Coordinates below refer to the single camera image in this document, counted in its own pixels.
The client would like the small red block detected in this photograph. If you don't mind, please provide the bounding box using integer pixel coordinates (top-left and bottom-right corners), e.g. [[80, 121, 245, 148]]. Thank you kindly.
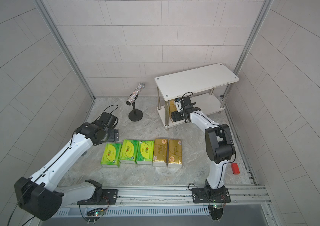
[[231, 163, 240, 175]]

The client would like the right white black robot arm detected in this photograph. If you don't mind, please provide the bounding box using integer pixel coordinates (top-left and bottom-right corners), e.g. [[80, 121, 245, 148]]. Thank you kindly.
[[171, 96, 236, 204]]

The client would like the gold tissue pack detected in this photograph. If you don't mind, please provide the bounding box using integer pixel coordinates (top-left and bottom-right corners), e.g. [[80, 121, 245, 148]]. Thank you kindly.
[[152, 138, 168, 167], [169, 99, 178, 116], [168, 139, 183, 168]]

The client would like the white two-tier shelf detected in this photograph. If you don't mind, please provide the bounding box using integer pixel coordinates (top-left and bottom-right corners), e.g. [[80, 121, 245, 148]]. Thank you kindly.
[[154, 63, 239, 129]]

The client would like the green tissue pack right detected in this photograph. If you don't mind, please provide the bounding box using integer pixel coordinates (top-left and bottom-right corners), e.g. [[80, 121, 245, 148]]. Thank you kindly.
[[136, 140, 154, 165]]

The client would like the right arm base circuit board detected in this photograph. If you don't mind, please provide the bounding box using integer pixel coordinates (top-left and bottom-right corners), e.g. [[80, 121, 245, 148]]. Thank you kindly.
[[208, 205, 224, 221]]

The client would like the green tissue pack left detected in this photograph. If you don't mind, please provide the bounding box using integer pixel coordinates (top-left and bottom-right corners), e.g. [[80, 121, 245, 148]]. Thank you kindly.
[[101, 143, 122, 168]]

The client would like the glitter microphone on black stand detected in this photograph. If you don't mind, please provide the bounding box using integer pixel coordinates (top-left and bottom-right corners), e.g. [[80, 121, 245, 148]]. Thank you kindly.
[[126, 82, 145, 121]]

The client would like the green tissue pack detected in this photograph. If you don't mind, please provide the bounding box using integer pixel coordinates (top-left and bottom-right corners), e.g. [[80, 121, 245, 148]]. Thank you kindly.
[[119, 139, 139, 164], [101, 143, 122, 168], [136, 140, 154, 165]]

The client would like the aluminium mounting rail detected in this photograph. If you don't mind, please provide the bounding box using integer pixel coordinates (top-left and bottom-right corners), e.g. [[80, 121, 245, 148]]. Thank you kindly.
[[54, 185, 271, 208]]

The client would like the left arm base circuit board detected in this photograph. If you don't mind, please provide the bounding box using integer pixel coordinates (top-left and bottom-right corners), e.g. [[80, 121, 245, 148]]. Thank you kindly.
[[85, 208, 106, 224]]

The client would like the green tissue pack middle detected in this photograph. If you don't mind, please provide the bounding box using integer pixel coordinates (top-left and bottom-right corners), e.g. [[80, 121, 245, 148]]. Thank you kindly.
[[119, 139, 139, 164]]

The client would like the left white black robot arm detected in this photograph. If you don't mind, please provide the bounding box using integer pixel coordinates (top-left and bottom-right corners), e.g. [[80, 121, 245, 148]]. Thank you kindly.
[[14, 112, 119, 221]]

